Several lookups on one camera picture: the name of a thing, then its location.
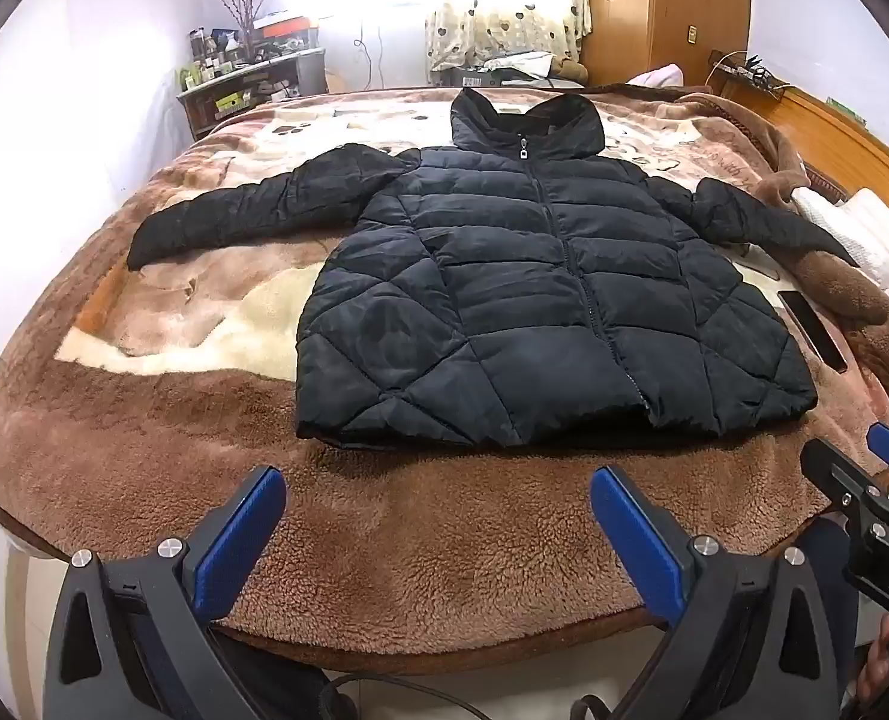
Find black smartphone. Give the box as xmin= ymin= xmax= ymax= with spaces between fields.
xmin=776 ymin=289 xmax=851 ymax=374

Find brown plush blanket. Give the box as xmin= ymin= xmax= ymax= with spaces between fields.
xmin=0 ymin=82 xmax=889 ymax=653

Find black storage box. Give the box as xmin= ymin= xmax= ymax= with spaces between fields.
xmin=430 ymin=64 xmax=558 ymax=89

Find person's right hand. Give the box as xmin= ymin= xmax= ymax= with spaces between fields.
xmin=857 ymin=611 xmax=889 ymax=702

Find black cable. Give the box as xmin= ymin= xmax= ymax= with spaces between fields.
xmin=317 ymin=671 xmax=491 ymax=720

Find white folded towel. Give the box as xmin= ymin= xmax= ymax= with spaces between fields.
xmin=791 ymin=187 xmax=889 ymax=293

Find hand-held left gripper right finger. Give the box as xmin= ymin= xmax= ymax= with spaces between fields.
xmin=589 ymin=465 xmax=843 ymax=720

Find cluttered grey shelf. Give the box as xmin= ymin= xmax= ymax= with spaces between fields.
xmin=176 ymin=45 xmax=329 ymax=140

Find wooden wardrobe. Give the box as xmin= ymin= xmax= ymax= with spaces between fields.
xmin=579 ymin=0 xmax=753 ymax=87

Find wooden headboard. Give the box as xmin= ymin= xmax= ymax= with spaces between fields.
xmin=703 ymin=52 xmax=889 ymax=241

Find cream heart print curtain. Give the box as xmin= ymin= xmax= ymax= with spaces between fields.
xmin=424 ymin=0 xmax=591 ymax=76

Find pale pink cloth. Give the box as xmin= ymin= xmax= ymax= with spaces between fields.
xmin=628 ymin=64 xmax=686 ymax=87

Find orange box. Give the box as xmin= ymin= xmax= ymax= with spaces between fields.
xmin=253 ymin=11 xmax=322 ymax=42

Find black puffer jacket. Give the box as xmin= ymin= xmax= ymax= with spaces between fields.
xmin=125 ymin=87 xmax=861 ymax=451

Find power strip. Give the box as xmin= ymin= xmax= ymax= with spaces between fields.
xmin=710 ymin=52 xmax=783 ymax=95

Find vase of bare branches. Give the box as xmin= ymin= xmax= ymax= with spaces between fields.
xmin=205 ymin=0 xmax=296 ymax=46

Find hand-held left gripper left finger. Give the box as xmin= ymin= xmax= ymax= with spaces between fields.
xmin=43 ymin=465 xmax=318 ymax=720

